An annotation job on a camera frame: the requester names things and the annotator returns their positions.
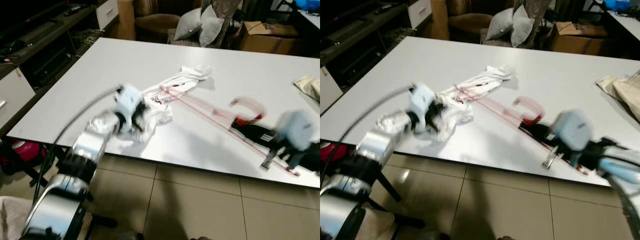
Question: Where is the white printed T-shirt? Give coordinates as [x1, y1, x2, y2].
[112, 64, 214, 144]
[399, 64, 519, 136]

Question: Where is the white drawer cabinet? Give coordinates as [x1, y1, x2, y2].
[407, 0, 434, 29]
[94, 0, 120, 30]

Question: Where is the tan wooden panel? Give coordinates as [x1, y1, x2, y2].
[117, 0, 137, 41]
[430, 0, 450, 40]

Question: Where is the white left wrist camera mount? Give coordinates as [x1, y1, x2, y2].
[114, 85, 146, 119]
[409, 84, 441, 119]

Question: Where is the small white table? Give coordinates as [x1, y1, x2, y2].
[298, 8, 321, 29]
[607, 9, 640, 41]

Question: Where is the magenta round appliance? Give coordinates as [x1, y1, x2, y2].
[0, 140, 49, 176]
[320, 142, 346, 164]

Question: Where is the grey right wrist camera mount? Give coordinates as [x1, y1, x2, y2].
[274, 110, 317, 152]
[551, 109, 595, 151]

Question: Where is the black media console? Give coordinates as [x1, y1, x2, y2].
[320, 2, 414, 86]
[0, 2, 101, 94]

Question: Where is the cream cloth heap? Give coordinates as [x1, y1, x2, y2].
[0, 195, 34, 240]
[355, 204, 399, 240]

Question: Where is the brown armchair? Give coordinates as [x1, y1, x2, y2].
[132, 0, 201, 45]
[444, 0, 501, 44]

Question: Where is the red clothes hanger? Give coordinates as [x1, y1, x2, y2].
[159, 87, 301, 177]
[457, 87, 591, 176]

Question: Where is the low white drawer unit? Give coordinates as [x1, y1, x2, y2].
[320, 64, 344, 114]
[0, 67, 36, 129]

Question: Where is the brown cardboard box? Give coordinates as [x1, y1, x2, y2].
[238, 20, 301, 55]
[549, 20, 614, 56]

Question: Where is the cream fleece garment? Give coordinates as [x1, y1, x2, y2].
[596, 69, 640, 124]
[292, 74, 321, 104]

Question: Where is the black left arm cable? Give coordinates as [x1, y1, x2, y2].
[320, 85, 416, 186]
[32, 87, 121, 201]

